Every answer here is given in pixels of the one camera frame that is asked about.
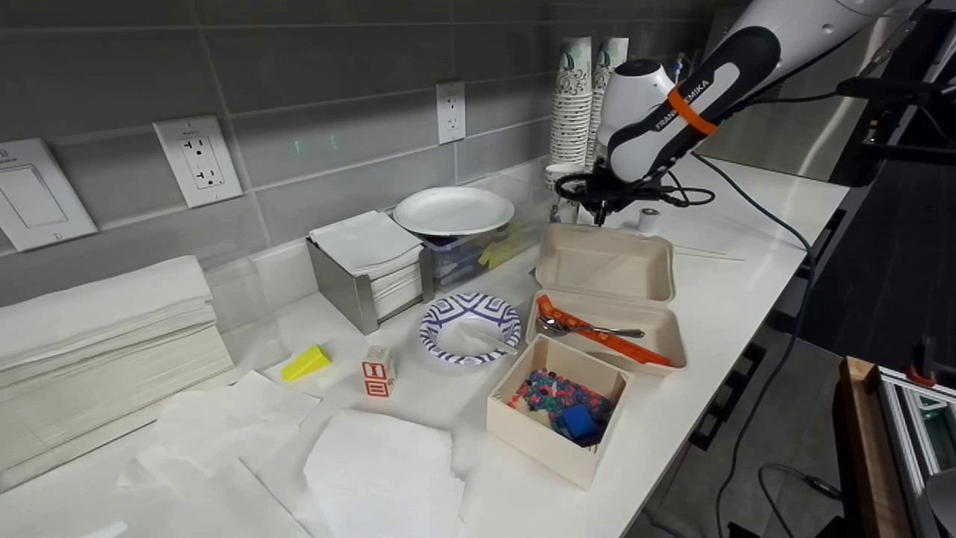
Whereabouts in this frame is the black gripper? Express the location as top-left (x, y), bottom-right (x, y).
top-left (575, 166), bottom-right (641, 226)

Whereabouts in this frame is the beige clamshell food pack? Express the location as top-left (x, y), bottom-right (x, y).
top-left (529, 221), bottom-right (689, 378)

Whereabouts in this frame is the silver spoon in food pack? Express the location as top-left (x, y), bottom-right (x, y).
top-left (533, 313), bottom-right (647, 344)

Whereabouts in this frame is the small white creamer cup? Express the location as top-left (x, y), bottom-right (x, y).
top-left (636, 203), bottom-right (666, 238)

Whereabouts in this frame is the tall paper cup stack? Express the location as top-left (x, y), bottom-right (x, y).
top-left (545, 35), bottom-right (596, 172)
top-left (592, 35), bottom-right (632, 102)

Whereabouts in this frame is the orange plastic utensil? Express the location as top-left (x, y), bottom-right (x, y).
top-left (530, 289), bottom-right (678, 371)

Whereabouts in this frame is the clear plastic container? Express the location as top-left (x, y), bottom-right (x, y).
top-left (415, 221), bottom-right (530, 298)

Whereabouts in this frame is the blue patterned paper bowl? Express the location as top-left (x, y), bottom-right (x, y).
top-left (415, 289), bottom-right (524, 366)

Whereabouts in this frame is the blue block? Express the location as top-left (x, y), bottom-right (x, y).
top-left (553, 401), bottom-right (602, 448)

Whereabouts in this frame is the wooden box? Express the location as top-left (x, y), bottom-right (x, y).
top-left (483, 330), bottom-right (632, 493)

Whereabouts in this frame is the metal napkin holder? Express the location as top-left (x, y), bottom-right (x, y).
top-left (303, 206), bottom-right (427, 336)

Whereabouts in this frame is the black tripod stand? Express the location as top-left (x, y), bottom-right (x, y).
top-left (834, 9), bottom-right (956, 166)

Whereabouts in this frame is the yellow block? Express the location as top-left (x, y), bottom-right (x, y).
top-left (275, 344), bottom-right (335, 386)

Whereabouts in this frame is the white tissue sheet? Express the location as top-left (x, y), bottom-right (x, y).
top-left (297, 405), bottom-right (468, 538)
top-left (78, 366), bottom-right (330, 538)

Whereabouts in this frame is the white paper towel stack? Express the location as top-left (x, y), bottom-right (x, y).
top-left (0, 250), bottom-right (238, 493)

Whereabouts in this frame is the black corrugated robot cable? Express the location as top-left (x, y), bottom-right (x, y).
top-left (553, 160), bottom-right (720, 226)

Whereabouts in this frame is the orange strap on arm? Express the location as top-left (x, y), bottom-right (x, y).
top-left (666, 85), bottom-right (720, 139)

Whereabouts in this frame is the black power cable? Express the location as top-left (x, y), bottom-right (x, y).
top-left (692, 153), bottom-right (819, 538)

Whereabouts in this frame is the white wall outlet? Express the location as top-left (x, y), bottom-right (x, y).
top-left (149, 112), bottom-right (244, 211)
top-left (432, 78), bottom-right (468, 147)

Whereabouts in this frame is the aluminium frame wooden cart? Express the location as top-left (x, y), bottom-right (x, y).
top-left (837, 351), bottom-right (956, 538)

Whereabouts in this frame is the white light switch plate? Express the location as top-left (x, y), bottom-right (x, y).
top-left (0, 133), bottom-right (100, 254)

